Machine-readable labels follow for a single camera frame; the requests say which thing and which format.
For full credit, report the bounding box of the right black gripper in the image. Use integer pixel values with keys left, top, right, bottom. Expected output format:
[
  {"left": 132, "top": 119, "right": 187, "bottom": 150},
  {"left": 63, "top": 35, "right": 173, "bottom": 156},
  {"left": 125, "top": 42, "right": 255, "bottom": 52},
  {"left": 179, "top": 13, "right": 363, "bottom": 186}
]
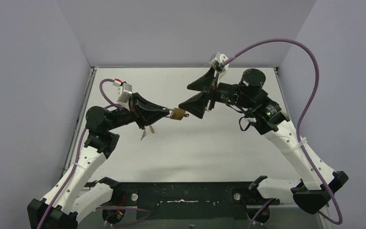
[{"left": 178, "top": 66, "right": 253, "bottom": 119}]

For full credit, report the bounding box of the small silver key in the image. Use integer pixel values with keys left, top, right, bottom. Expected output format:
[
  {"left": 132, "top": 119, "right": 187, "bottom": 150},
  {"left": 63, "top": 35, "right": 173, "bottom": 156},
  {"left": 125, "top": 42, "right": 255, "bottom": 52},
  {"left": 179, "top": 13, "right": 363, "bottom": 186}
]
[{"left": 141, "top": 129, "right": 147, "bottom": 141}]

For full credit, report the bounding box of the brass padlock shackle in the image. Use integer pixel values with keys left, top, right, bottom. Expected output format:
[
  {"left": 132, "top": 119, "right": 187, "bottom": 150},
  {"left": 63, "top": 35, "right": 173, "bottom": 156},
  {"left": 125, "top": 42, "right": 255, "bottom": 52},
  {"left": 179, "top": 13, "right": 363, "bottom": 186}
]
[{"left": 169, "top": 108, "right": 190, "bottom": 121}]

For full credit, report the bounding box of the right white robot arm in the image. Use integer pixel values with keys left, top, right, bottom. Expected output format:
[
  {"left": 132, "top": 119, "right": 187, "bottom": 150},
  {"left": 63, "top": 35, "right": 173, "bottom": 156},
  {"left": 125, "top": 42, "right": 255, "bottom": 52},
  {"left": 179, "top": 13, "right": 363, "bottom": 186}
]
[{"left": 179, "top": 68, "right": 348, "bottom": 214}]

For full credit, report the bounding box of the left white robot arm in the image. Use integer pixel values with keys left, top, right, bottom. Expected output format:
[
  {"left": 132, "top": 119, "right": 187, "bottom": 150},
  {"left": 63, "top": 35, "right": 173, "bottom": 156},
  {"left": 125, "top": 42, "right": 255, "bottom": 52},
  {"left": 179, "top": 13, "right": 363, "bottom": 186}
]
[{"left": 27, "top": 93, "right": 171, "bottom": 229}]

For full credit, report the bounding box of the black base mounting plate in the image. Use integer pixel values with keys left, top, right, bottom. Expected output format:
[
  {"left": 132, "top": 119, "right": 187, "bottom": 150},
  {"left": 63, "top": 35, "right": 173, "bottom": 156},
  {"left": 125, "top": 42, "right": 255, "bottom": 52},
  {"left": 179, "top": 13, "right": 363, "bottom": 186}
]
[{"left": 104, "top": 182, "right": 267, "bottom": 220}]

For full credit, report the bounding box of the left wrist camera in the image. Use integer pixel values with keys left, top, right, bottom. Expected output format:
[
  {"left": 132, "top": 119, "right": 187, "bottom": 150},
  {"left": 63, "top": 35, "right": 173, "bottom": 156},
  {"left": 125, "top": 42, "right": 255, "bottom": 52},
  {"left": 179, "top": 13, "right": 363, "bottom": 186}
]
[{"left": 113, "top": 78, "right": 132, "bottom": 108}]

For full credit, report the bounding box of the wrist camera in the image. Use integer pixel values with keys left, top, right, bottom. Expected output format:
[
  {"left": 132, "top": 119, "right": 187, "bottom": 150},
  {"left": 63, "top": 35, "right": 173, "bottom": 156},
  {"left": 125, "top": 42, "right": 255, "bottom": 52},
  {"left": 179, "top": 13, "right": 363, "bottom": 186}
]
[
  {"left": 209, "top": 52, "right": 229, "bottom": 73},
  {"left": 113, "top": 78, "right": 132, "bottom": 108}
]

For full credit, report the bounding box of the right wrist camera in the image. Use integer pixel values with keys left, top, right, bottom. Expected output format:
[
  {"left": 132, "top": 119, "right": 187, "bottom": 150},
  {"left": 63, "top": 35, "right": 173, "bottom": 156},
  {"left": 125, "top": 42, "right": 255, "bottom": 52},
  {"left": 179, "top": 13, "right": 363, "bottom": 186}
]
[{"left": 209, "top": 52, "right": 229, "bottom": 73}]

